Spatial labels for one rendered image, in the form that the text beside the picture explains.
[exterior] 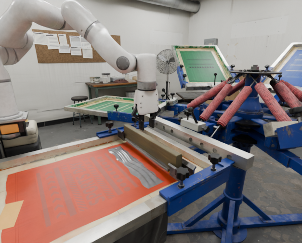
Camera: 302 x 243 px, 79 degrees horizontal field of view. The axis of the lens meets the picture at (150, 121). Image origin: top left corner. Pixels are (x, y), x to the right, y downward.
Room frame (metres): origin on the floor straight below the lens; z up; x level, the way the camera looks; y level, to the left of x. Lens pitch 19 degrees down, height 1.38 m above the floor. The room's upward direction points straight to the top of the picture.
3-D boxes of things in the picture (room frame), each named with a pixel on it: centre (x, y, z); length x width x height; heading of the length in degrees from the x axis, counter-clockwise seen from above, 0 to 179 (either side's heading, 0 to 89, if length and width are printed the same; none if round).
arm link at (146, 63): (0.76, 0.05, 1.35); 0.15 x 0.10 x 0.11; 86
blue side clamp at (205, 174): (0.53, -0.16, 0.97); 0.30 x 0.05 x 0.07; 125
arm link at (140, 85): (0.75, 0.01, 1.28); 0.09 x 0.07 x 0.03; 125
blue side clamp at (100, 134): (0.99, 0.16, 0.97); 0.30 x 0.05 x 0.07; 125
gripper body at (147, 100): (0.75, 0.02, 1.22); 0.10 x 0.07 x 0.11; 125
